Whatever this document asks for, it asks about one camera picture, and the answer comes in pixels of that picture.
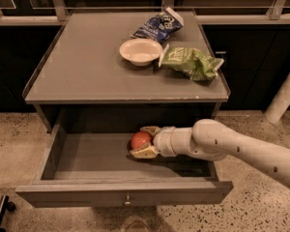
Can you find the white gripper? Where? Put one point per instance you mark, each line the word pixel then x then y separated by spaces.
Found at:
pixel 162 141

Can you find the grey cabinet counter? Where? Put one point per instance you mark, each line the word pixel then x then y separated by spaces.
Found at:
pixel 84 73

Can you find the small metal drawer knob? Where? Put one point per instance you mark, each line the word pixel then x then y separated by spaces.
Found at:
pixel 127 201

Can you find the red apple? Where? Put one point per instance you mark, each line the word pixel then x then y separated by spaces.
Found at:
pixel 140 139

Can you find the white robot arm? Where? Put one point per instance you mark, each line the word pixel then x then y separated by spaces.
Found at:
pixel 211 140

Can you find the blue chip bag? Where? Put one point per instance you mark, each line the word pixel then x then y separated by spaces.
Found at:
pixel 160 27

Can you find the white round bowl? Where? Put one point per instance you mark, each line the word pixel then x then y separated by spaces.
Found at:
pixel 140 52

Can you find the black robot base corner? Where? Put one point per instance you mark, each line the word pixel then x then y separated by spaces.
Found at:
pixel 5 205

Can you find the green chip bag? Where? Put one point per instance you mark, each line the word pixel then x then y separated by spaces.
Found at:
pixel 191 62

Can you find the open grey top drawer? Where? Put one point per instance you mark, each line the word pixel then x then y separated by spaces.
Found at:
pixel 96 170

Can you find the metal railing frame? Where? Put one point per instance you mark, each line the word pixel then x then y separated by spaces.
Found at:
pixel 52 12

